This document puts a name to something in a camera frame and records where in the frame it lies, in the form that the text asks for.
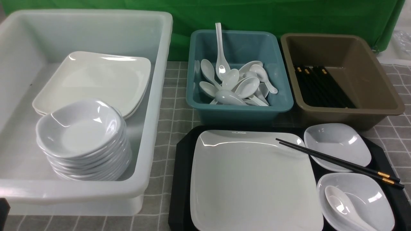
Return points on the grey checked tablecloth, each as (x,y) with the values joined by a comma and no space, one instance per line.
(176,119)

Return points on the black chopsticks bundle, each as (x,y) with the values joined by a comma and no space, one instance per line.
(319,88)

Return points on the stack of white bowls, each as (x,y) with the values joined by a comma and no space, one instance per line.
(85,141)

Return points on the black chopstick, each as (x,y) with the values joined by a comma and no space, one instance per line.
(337,158)
(337,163)

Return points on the white square plate stack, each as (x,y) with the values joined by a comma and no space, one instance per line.
(119,81)

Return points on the large white square plate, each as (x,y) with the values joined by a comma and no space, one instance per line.
(247,181)

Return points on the black serving tray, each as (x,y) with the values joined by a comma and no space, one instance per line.
(179,210)

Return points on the pile of white spoons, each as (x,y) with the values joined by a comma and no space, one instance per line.
(248,85)

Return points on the teal plastic bin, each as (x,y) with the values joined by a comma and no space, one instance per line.
(240,47)

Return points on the white bowl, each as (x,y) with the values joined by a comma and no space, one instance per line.
(367,197)
(338,140)

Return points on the large white plastic tub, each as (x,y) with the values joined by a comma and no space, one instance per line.
(33,44)

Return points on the green backdrop cloth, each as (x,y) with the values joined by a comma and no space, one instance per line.
(372,20)

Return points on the brown plastic bin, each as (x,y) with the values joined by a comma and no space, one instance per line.
(357,71)

